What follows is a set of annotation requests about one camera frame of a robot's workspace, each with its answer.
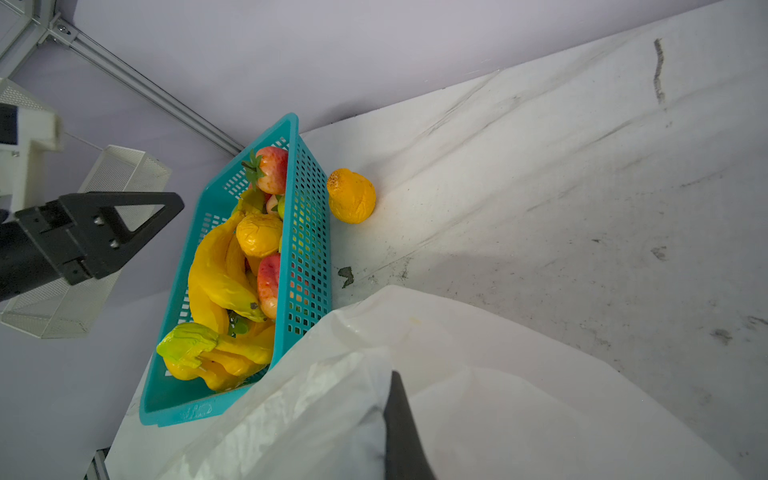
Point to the red fake strawberry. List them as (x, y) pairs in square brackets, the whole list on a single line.
[(266, 169)]

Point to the upper white mesh shelf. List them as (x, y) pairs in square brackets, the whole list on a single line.
[(13, 94)]

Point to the orange fake mandarin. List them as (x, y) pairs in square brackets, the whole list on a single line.
[(259, 235)]

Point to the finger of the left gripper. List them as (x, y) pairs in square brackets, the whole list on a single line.
[(104, 230)]

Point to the white plastic bag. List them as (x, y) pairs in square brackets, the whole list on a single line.
[(491, 399)]

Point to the teal plastic basket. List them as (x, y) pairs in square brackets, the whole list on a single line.
[(305, 270)]

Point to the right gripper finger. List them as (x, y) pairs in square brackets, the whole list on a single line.
[(404, 454)]

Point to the small yellow banana bunch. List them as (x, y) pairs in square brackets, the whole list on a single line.
[(224, 362)]

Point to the aluminium frame rail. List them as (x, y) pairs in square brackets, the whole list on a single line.
[(35, 23)]

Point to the orange fake pear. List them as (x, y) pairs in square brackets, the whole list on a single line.
[(352, 197)]

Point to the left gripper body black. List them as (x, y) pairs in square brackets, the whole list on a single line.
[(24, 264)]

